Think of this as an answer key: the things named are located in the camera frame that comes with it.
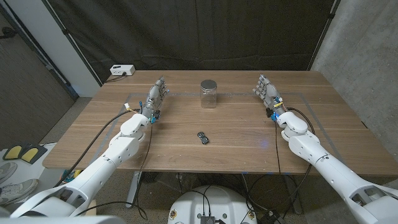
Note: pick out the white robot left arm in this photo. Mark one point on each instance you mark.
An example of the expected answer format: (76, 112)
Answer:
(118, 149)

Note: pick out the black backdrop stand pole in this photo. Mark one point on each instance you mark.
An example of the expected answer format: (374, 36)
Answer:
(64, 31)
(323, 35)

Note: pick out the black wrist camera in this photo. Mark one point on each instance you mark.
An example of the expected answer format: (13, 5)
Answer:
(268, 112)
(157, 114)

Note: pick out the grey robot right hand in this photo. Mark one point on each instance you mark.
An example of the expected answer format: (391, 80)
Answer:
(270, 93)

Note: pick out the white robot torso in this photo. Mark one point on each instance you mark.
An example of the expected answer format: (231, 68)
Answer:
(217, 202)

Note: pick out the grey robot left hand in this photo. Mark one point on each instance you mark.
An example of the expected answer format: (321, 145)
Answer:
(154, 98)

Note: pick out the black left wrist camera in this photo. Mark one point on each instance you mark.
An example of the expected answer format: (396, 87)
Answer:
(157, 114)

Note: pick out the brown cardboard piece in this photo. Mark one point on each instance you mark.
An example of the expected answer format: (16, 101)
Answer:
(90, 208)

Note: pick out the white power box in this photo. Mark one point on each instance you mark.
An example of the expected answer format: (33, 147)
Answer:
(122, 69)

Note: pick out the blue yellow floor tool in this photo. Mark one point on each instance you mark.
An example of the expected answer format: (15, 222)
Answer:
(70, 176)

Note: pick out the black backdrop curtain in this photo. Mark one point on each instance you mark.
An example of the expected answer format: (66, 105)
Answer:
(199, 31)

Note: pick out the clear glass jar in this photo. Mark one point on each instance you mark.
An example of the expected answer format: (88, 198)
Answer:
(208, 99)

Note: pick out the small dark toy car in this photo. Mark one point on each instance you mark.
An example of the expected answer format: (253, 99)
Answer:
(202, 138)

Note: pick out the grey metal table leg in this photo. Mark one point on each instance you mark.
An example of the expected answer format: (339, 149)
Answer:
(293, 199)
(133, 186)

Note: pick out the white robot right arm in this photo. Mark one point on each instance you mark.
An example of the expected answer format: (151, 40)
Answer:
(311, 146)

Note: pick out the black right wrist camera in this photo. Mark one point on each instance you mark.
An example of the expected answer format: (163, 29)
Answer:
(268, 112)

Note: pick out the silver metal jar lid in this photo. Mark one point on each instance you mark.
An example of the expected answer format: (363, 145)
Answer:
(208, 84)

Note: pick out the grey sneaker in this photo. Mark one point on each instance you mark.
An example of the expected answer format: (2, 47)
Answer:
(18, 191)
(6, 171)

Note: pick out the black floor device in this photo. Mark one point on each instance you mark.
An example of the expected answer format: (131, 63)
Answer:
(270, 216)

